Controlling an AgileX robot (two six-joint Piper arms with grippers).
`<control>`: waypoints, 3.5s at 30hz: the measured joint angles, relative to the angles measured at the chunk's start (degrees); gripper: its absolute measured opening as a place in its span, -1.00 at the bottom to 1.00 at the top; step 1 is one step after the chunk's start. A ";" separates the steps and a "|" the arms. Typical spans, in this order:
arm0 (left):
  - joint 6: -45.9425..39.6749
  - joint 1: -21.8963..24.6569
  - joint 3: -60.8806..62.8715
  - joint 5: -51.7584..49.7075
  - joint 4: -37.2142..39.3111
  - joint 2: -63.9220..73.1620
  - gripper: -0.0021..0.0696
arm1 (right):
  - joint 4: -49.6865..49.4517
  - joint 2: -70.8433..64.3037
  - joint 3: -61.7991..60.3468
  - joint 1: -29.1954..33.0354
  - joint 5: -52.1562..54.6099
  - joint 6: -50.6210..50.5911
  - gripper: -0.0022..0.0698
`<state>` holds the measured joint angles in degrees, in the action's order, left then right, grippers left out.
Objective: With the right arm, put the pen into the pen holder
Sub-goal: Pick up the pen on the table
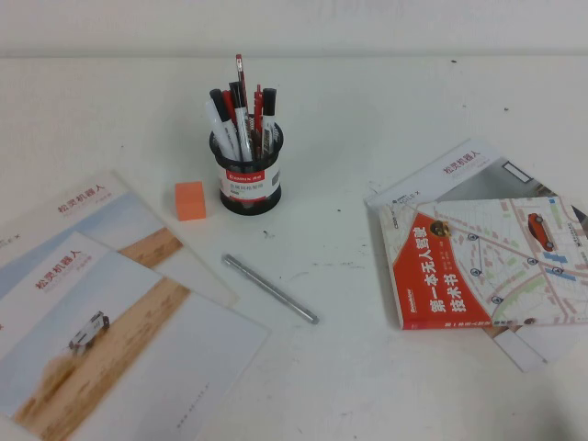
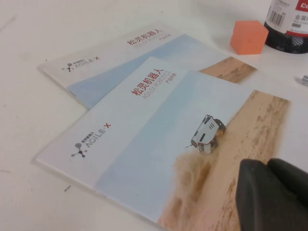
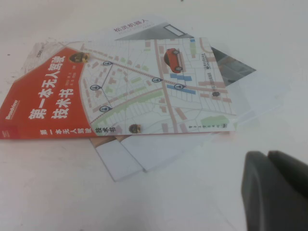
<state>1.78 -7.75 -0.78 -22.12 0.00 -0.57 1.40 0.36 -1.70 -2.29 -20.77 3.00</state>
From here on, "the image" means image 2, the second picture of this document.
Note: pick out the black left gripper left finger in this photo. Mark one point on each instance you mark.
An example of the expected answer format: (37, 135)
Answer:
(260, 199)

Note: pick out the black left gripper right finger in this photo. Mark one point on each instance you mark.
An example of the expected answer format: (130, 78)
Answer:
(291, 175)

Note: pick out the grey silver pen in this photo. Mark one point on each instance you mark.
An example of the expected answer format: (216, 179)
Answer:
(304, 80)

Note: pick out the black mesh pen holder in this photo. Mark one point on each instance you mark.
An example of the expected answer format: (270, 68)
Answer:
(284, 14)

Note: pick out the brochure with white rover photo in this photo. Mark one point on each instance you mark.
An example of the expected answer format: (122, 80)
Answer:
(144, 144)

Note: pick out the orange foam cube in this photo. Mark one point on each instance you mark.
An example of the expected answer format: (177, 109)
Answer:
(247, 38)

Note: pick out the AgileX brochure with desert photo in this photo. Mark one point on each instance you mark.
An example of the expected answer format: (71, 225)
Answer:
(96, 72)

